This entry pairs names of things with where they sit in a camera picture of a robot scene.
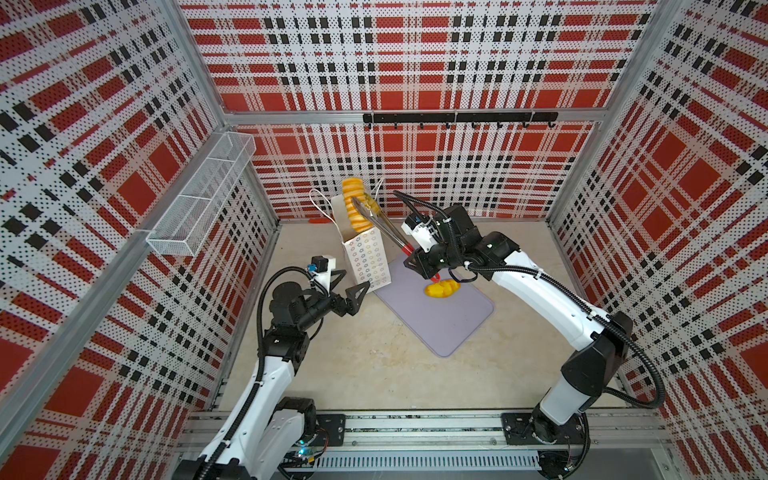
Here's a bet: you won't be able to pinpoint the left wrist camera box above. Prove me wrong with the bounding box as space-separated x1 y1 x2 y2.
308 255 336 296

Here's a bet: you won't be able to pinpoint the yellow pear-shaped fake bread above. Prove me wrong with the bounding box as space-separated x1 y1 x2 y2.
424 279 461 299

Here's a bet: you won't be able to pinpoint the red-handled steel tongs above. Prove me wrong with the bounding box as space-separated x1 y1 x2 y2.
351 197 415 256

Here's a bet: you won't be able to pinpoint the black wall hook rail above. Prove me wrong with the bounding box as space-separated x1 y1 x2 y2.
362 111 559 126

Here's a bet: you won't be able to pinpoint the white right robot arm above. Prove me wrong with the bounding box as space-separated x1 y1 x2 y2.
394 191 667 445

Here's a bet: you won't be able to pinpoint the wire mesh wall basket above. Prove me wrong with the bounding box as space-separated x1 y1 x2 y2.
147 132 255 257

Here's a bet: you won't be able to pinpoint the white flowered paper bag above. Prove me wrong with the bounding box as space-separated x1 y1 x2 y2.
308 177 391 291

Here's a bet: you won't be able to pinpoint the large spiral fake bread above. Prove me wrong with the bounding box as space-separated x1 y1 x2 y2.
342 177 374 233

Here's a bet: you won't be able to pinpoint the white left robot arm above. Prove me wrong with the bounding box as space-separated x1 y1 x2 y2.
172 256 371 479

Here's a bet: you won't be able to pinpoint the lilac plastic tray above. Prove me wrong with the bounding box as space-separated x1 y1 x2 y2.
375 254 494 358

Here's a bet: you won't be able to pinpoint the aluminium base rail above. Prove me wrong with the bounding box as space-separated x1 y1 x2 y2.
290 408 684 479

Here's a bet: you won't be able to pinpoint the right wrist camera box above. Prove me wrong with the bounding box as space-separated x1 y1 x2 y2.
401 214 441 253

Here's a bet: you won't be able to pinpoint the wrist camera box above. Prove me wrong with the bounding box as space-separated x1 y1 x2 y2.
401 214 441 253
308 255 336 296

